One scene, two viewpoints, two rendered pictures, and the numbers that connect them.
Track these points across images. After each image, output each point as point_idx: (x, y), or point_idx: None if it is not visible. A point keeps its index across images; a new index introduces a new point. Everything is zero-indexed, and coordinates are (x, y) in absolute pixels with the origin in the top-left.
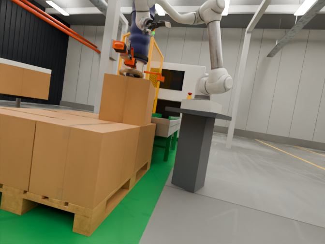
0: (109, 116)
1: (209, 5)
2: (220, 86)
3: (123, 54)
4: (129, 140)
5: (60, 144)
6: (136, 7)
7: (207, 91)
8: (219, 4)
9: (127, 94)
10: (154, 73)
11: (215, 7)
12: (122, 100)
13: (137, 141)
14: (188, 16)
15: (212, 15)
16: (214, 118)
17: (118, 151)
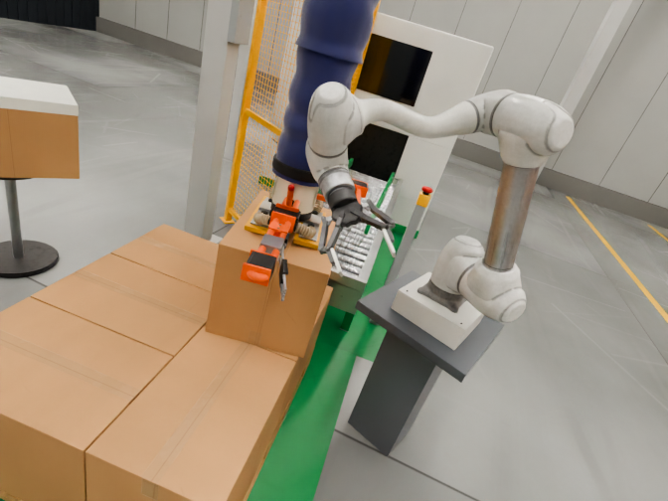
0: (229, 330)
1: (524, 133)
2: (492, 316)
3: None
4: (270, 419)
5: (137, 499)
6: (311, 143)
7: (461, 294)
8: (554, 143)
9: (271, 294)
10: None
11: (540, 147)
12: (258, 305)
13: (287, 388)
14: (459, 124)
15: (524, 158)
16: None
17: (248, 470)
